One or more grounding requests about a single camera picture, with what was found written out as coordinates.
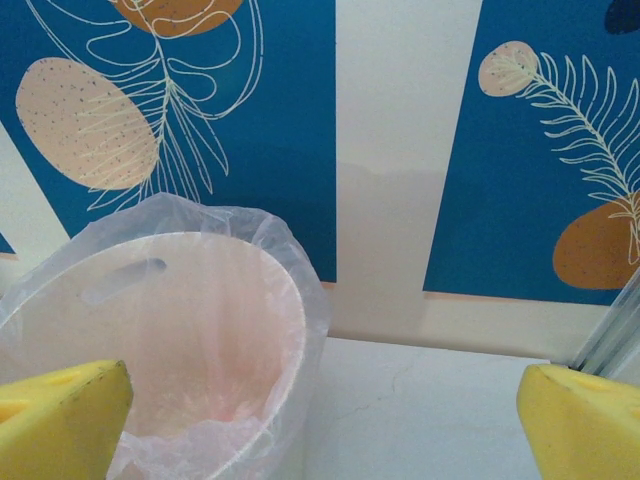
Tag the round pale pink bin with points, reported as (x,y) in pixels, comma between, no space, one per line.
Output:
(175,280)

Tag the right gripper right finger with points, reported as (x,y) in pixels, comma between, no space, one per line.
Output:
(585,430)

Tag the aluminium frame post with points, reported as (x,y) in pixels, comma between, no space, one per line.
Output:
(615,330)

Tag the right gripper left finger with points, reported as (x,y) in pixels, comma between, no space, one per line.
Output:
(55,425)

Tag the white plastic trash bin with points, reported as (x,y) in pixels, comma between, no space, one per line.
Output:
(280,235)

